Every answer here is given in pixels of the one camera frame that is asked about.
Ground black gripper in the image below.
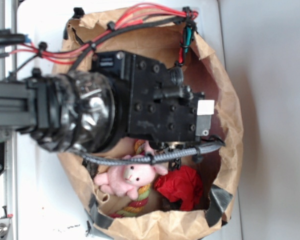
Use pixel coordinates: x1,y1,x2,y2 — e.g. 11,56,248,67
91,51,214,145

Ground multicolored twisted rope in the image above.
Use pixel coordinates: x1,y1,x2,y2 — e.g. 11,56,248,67
108,139,153,219

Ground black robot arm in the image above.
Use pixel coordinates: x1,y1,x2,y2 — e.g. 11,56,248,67
0,51,215,153

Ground red crumpled cloth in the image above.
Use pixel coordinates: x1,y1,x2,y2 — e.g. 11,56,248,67
154,165,204,212

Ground pink plush bunny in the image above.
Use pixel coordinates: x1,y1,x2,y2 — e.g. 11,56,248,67
93,140,168,201

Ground brown paper bag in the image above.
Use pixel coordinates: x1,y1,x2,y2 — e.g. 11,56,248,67
58,8,244,240

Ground grey braided cable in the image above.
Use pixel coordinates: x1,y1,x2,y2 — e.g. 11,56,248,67
72,135,226,167

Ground red and black wire bundle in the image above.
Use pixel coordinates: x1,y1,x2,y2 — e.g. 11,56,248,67
0,2,199,71

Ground aluminium frame rail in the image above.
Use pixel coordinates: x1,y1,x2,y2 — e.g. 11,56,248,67
0,0,19,240

